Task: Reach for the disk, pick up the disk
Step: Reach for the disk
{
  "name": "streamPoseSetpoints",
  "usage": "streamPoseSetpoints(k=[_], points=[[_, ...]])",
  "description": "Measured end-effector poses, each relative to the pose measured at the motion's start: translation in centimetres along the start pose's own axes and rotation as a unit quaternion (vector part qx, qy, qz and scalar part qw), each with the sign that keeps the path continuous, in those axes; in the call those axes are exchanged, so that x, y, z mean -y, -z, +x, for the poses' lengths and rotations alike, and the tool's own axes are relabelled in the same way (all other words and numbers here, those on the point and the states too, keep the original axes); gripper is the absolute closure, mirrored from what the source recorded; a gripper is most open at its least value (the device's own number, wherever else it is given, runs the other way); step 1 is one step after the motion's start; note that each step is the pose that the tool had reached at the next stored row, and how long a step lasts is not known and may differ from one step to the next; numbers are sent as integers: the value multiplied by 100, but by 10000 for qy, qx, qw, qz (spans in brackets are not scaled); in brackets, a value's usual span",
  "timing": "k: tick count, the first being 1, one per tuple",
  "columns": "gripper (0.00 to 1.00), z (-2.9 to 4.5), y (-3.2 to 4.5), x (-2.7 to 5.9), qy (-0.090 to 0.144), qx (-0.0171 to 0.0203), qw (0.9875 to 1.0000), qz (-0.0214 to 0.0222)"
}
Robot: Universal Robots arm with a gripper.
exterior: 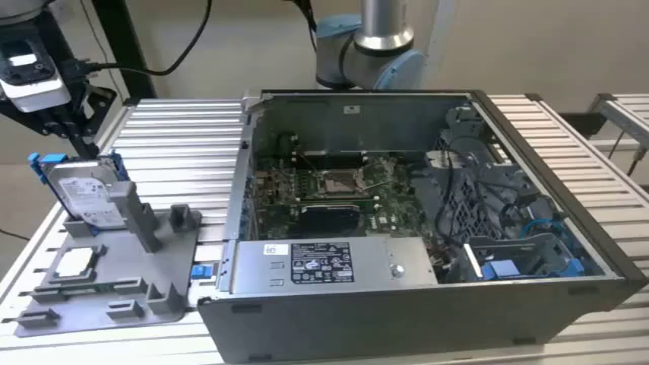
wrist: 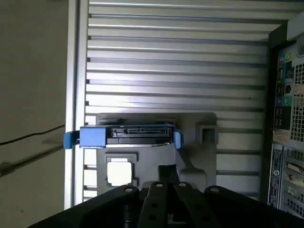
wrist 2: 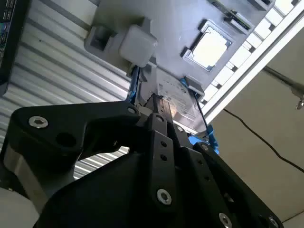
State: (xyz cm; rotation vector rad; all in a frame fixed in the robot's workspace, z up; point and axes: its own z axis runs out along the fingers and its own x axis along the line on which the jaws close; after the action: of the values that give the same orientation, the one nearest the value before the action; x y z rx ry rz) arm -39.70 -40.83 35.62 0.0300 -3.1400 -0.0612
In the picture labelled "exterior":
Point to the hard disk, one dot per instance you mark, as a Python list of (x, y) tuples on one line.
[(82, 190)]

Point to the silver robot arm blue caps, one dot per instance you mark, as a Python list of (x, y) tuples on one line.
[(383, 23)]

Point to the grey metal disk bay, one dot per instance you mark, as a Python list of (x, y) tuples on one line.
[(527, 243)]

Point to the silver CPU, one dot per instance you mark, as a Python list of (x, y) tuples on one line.
[(77, 263)]

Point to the grey plastic parts rack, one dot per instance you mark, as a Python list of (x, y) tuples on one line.
[(122, 266)]

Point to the green RAM stick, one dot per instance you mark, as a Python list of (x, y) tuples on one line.
[(109, 286)]

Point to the blue plastic latch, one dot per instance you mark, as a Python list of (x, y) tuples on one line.
[(199, 273)]

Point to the thin metal locking lever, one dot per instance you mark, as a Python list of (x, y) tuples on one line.
[(311, 161), (380, 183)]

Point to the RAM slot black clips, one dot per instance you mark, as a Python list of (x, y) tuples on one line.
[(330, 156), (330, 165), (304, 194)]

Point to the RAM slot white clips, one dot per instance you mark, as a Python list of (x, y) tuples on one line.
[(330, 153), (304, 198), (330, 160)]

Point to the silver power supply unit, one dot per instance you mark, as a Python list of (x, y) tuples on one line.
[(254, 266)]

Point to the CPU socket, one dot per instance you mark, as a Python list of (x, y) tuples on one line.
[(340, 182)]

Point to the black graphics card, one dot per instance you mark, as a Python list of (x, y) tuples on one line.
[(330, 218)]

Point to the green motherboard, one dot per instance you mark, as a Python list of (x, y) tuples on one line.
[(406, 213)]

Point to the perforated grey drive cage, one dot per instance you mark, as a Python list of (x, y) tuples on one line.
[(428, 201)]

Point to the open dark grey PC case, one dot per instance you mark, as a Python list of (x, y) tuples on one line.
[(355, 331)]

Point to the blue plastic bay carrier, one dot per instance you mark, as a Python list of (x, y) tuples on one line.
[(499, 269)]

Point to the aluminium slat side table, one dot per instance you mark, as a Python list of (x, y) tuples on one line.
[(627, 114)]

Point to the white camera box black face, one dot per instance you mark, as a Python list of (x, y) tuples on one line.
[(35, 89)]

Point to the black metal post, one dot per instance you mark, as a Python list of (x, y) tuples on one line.
[(130, 38)]

